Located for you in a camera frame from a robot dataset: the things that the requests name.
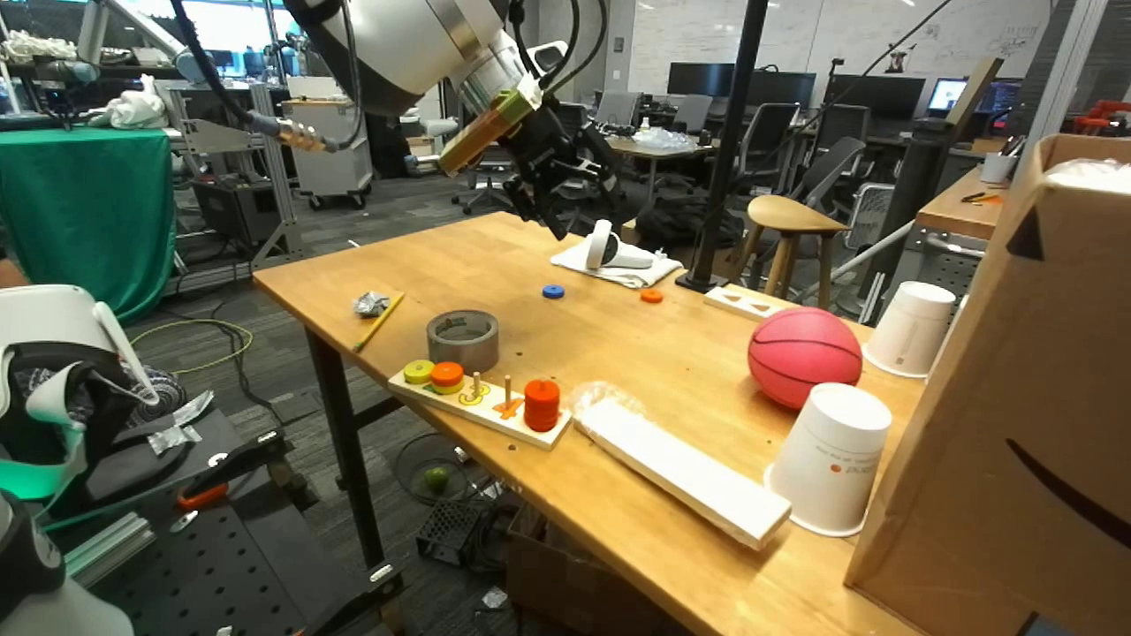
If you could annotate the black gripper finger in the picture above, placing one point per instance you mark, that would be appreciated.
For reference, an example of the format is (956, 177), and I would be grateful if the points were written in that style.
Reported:
(558, 207)
(603, 177)

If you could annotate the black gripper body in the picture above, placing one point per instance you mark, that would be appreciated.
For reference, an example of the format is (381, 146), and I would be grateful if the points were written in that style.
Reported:
(553, 146)

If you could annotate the pink rubber ball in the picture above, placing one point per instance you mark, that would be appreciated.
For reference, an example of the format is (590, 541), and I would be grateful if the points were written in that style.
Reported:
(803, 357)

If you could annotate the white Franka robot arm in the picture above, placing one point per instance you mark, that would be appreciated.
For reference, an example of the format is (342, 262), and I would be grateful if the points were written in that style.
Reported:
(410, 40)

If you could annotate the small green ball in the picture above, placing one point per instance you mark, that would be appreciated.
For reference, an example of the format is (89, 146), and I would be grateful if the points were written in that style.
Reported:
(437, 480)

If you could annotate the brown cardboard box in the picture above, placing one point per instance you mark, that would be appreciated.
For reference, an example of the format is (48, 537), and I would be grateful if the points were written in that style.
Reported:
(577, 587)

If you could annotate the large cardboard box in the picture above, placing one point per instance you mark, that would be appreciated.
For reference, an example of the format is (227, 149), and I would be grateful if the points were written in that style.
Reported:
(1025, 390)

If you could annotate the blue plastic disc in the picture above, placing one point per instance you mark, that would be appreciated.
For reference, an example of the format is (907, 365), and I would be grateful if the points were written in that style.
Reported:
(553, 290)

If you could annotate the white paper sheet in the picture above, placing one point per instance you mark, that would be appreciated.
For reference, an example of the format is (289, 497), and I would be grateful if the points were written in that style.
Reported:
(642, 275)

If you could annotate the orange plastic disc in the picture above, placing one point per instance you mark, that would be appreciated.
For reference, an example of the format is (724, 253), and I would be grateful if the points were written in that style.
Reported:
(651, 295)

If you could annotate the black metal pole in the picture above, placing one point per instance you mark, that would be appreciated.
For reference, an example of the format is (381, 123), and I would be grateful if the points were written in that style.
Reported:
(732, 144)

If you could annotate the wooden strip with holes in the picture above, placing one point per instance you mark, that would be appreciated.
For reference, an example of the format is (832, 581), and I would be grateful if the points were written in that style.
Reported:
(736, 299)

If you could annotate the round wooden stool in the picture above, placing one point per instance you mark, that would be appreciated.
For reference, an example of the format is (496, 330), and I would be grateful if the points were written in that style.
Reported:
(790, 212)

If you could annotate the crumpled silver foil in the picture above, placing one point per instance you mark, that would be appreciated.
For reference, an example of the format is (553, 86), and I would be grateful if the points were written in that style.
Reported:
(371, 304)

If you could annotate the yellow pencil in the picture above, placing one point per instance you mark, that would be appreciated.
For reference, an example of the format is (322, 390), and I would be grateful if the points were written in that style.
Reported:
(379, 322)

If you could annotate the wooden peg toy board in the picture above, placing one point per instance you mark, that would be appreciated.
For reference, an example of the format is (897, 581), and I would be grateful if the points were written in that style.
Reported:
(483, 407)

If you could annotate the white wheeled cart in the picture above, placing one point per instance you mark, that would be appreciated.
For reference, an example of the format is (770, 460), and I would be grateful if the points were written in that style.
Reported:
(335, 163)

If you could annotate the black computer monitor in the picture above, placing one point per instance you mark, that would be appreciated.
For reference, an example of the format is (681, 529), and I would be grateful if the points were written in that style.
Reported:
(878, 93)

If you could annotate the long white flat board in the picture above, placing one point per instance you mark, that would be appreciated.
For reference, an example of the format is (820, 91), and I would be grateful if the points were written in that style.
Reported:
(684, 471)

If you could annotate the grey metal shelf rack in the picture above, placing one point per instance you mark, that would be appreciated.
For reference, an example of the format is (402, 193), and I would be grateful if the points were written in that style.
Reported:
(230, 154)

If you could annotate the black table leg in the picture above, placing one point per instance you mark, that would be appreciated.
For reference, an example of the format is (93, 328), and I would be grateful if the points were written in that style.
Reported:
(348, 452)

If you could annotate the white paper cup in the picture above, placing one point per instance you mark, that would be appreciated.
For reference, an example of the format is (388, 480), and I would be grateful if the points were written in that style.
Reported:
(832, 458)
(909, 330)

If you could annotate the wooden office desk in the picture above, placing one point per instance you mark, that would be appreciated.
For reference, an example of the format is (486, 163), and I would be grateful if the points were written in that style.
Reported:
(959, 210)

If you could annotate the laptop with blue screen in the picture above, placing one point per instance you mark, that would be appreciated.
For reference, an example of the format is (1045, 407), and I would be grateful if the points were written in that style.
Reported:
(956, 93)

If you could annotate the green cloth cover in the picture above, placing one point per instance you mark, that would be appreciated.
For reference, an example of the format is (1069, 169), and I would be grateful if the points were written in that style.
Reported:
(83, 212)

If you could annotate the white foam packing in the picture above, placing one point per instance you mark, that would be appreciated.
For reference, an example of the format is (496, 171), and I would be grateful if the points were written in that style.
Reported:
(1089, 177)

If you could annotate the white green plastic device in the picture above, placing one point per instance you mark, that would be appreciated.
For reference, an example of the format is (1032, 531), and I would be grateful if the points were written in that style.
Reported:
(57, 322)

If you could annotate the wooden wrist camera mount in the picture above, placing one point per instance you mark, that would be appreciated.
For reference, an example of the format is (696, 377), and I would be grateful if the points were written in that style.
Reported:
(488, 127)

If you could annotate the grey duct tape roll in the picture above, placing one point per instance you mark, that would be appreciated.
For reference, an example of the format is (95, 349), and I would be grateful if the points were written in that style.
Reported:
(459, 357)

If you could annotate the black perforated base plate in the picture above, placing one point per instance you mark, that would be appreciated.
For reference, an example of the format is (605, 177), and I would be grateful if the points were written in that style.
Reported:
(235, 568)

